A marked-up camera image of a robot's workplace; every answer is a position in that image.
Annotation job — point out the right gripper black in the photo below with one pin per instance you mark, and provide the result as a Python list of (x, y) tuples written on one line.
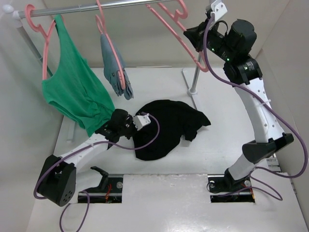
[(196, 35)]

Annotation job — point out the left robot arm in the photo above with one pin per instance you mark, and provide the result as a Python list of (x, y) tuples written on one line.
[(57, 180)]

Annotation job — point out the green tank top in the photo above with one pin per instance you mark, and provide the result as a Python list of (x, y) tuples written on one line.
[(74, 90)]

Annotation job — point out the aluminium rail right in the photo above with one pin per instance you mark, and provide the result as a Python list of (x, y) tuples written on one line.
[(273, 164)]

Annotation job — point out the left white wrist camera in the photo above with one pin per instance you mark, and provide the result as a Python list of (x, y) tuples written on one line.
[(141, 121)]

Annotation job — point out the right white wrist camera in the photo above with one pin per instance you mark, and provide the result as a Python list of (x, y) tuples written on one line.
[(217, 9)]

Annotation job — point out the blue denim garment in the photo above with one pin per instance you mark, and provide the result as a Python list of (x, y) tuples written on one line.
[(111, 69)]

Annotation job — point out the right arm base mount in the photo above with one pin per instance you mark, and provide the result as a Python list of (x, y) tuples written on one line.
[(220, 192)]

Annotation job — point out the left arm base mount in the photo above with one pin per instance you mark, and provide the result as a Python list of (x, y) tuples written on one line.
[(99, 186)]

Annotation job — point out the black t shirt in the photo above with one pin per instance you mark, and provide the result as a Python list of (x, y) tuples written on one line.
[(176, 119)]

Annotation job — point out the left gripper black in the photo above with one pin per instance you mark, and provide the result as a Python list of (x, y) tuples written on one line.
[(130, 120)]

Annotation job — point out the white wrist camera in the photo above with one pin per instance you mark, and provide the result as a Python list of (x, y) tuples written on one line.
[(141, 121), (217, 9)]

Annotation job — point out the metal clothes rack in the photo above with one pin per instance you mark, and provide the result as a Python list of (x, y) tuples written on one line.
[(17, 16)]

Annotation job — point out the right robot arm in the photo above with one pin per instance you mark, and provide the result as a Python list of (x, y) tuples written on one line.
[(244, 72)]

